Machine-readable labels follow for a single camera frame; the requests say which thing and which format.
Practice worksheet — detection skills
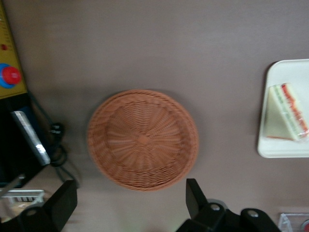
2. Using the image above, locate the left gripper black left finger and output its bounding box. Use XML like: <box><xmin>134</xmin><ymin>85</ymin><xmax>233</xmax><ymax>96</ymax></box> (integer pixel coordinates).
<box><xmin>13</xmin><ymin>179</ymin><xmax>78</xmax><ymax>232</ymax></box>

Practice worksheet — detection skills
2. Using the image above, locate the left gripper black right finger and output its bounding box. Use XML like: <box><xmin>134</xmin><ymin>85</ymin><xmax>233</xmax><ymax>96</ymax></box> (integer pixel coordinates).
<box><xmin>177</xmin><ymin>178</ymin><xmax>242</xmax><ymax>232</ymax></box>

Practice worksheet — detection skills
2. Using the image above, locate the triangular sandwich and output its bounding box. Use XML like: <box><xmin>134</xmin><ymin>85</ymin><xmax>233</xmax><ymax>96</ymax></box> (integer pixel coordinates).
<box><xmin>264</xmin><ymin>82</ymin><xmax>309</xmax><ymax>143</ymax></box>

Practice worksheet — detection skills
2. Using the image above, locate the round brown wicker basket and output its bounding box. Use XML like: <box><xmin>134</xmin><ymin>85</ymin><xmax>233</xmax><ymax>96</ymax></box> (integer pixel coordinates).
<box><xmin>86</xmin><ymin>89</ymin><xmax>200</xmax><ymax>192</ymax></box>

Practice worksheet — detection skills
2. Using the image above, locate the beige plastic tray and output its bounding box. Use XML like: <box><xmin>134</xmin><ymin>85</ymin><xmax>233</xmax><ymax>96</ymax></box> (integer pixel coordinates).
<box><xmin>257</xmin><ymin>58</ymin><xmax>309</xmax><ymax>159</ymax></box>

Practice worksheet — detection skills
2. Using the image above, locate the white power strip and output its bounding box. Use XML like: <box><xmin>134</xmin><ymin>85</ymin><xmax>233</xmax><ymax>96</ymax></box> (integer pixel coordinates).
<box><xmin>0</xmin><ymin>189</ymin><xmax>46</xmax><ymax>205</ymax></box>

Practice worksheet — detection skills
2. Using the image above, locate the black equipment box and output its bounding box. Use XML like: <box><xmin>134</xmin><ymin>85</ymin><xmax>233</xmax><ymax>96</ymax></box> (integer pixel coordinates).
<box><xmin>0</xmin><ymin>93</ymin><xmax>53</xmax><ymax>188</ymax></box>

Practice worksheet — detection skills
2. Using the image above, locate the silver metal bar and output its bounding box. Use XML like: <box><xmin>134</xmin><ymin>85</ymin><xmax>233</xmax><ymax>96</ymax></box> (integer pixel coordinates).
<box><xmin>11</xmin><ymin>110</ymin><xmax>51</xmax><ymax>166</ymax></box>

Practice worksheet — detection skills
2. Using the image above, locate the small clear acrylic holder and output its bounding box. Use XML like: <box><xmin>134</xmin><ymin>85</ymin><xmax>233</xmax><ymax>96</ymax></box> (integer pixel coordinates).
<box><xmin>279</xmin><ymin>212</ymin><xmax>309</xmax><ymax>232</ymax></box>

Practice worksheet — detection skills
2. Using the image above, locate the red emergency stop button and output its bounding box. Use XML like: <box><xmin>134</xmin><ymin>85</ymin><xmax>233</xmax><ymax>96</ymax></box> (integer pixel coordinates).
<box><xmin>0</xmin><ymin>63</ymin><xmax>23</xmax><ymax>89</ymax></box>

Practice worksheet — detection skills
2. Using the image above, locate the yellow control box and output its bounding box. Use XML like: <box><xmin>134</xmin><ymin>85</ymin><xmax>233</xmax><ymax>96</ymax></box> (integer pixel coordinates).
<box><xmin>0</xmin><ymin>0</ymin><xmax>28</xmax><ymax>100</ymax></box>

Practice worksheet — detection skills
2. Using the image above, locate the black cable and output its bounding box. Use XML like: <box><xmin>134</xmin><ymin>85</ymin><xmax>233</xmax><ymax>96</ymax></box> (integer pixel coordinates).
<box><xmin>30</xmin><ymin>93</ymin><xmax>80</xmax><ymax>189</ymax></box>

